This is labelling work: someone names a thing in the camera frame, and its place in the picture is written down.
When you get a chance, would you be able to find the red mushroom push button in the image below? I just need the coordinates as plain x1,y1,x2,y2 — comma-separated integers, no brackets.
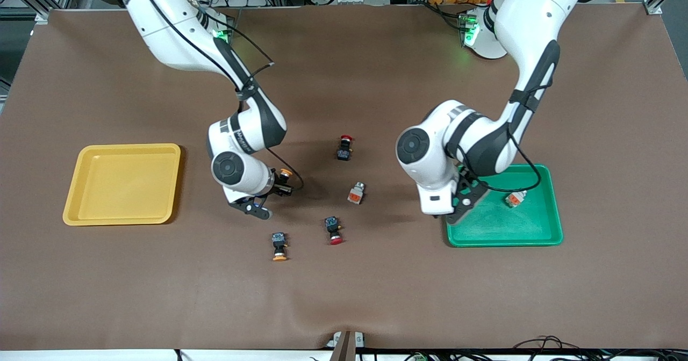
324,216,345,246
336,134,355,162

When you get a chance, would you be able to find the green plastic tray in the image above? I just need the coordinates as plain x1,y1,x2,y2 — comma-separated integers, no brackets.
444,164,564,248

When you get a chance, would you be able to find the yellow plastic tray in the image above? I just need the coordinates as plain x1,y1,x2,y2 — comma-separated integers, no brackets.
62,143,182,226

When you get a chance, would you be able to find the brown table mat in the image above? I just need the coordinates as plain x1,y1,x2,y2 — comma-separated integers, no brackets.
0,4,688,351

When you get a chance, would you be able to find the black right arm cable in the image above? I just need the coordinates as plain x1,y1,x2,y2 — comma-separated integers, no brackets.
142,0,304,192

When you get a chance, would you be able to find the metal bracket post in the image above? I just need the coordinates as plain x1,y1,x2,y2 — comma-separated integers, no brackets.
325,330,366,361

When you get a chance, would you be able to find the black cable bundle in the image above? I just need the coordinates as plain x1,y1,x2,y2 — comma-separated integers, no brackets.
511,335,688,361

